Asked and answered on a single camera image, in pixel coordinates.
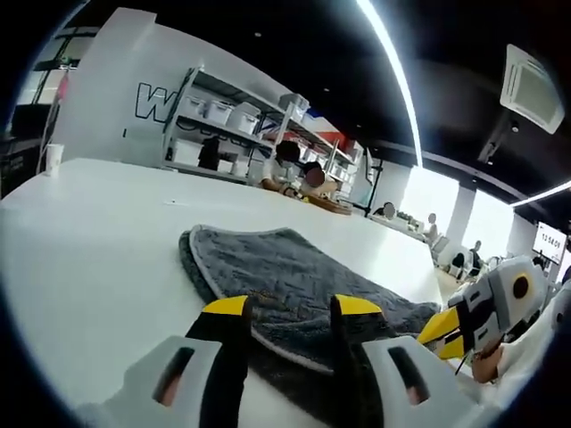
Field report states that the grey towel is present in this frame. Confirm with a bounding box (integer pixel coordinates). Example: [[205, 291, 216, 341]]
[[178, 225, 443, 428]]

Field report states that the white office chair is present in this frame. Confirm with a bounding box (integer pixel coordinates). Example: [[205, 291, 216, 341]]
[[445, 251, 474, 282]]

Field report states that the person's white shirt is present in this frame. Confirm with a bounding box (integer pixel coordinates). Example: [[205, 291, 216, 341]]
[[454, 284, 571, 414]]

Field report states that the wooden tray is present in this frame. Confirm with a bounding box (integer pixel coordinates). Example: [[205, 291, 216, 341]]
[[307, 194, 354, 218]]

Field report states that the long ceiling light strip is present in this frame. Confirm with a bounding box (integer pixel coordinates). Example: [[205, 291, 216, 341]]
[[356, 0, 425, 169]]

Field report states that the ceiling air conditioner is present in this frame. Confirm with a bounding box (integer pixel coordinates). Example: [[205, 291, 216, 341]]
[[499, 43, 566, 135]]

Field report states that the black bag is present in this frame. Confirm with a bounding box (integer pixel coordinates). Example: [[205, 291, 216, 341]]
[[198, 136, 221, 170]]

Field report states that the white paper cup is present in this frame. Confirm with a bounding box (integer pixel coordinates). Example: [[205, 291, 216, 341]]
[[44, 143, 66, 177]]

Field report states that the metal shelving rack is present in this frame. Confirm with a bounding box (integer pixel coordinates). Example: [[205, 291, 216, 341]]
[[161, 66, 360, 186]]

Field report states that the row of white storage boxes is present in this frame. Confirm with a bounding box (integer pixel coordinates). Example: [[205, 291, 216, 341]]
[[185, 93, 353, 179]]

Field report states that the black cabinet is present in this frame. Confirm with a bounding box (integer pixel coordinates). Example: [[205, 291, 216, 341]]
[[0, 104, 54, 188]]

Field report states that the pink cloth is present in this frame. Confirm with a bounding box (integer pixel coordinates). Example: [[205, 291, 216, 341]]
[[56, 70, 73, 102]]

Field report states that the wall screen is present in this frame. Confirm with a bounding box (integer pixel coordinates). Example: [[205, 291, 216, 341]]
[[533, 221, 568, 264]]

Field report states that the black camera stand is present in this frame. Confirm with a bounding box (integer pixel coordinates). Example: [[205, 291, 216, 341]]
[[361, 153, 385, 211]]

